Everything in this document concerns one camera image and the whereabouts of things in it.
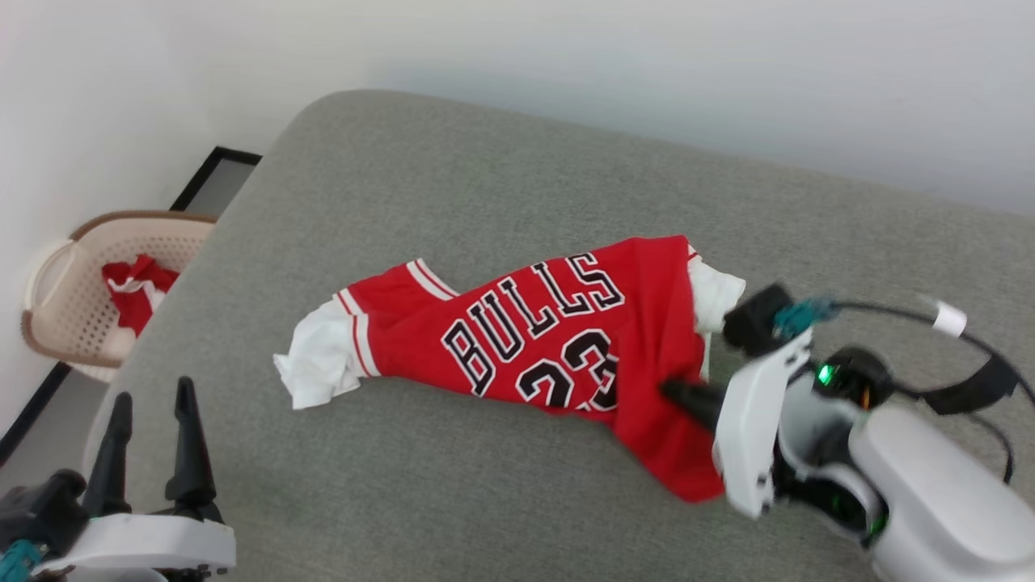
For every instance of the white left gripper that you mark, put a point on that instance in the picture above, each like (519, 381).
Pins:
(145, 546)

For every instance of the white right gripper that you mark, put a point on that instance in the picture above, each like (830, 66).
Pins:
(748, 436)

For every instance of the red Bulls jersey shirt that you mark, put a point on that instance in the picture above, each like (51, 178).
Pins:
(631, 323)

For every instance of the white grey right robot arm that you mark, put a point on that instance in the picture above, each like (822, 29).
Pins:
(930, 485)

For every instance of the red and white garment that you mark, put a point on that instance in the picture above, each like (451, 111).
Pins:
(137, 299)

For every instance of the beige plastic laundry basket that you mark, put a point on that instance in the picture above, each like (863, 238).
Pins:
(73, 307)

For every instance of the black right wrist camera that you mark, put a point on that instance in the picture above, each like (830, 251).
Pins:
(756, 319)

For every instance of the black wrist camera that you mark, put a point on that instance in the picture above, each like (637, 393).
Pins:
(756, 319)
(40, 509)

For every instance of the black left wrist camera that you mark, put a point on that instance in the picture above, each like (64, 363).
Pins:
(40, 509)

